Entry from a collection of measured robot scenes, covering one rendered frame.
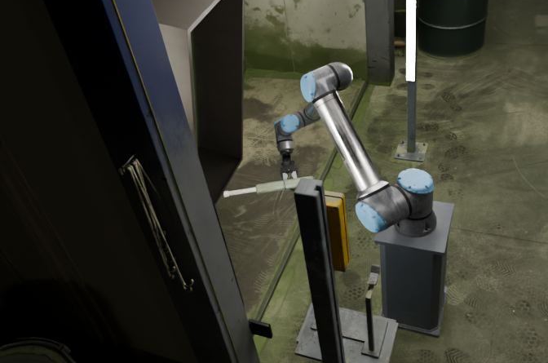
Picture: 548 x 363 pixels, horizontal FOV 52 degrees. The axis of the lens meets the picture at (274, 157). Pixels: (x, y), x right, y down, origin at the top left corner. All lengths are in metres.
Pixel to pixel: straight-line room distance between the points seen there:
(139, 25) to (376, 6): 3.05
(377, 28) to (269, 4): 0.89
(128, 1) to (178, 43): 0.83
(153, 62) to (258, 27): 3.28
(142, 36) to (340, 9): 3.08
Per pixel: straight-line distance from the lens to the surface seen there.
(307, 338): 2.09
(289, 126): 2.91
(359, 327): 2.09
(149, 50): 1.53
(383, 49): 4.53
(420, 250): 2.53
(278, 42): 4.78
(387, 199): 2.36
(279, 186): 2.95
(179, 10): 2.35
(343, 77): 2.45
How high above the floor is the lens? 2.54
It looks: 39 degrees down
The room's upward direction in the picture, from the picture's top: 11 degrees counter-clockwise
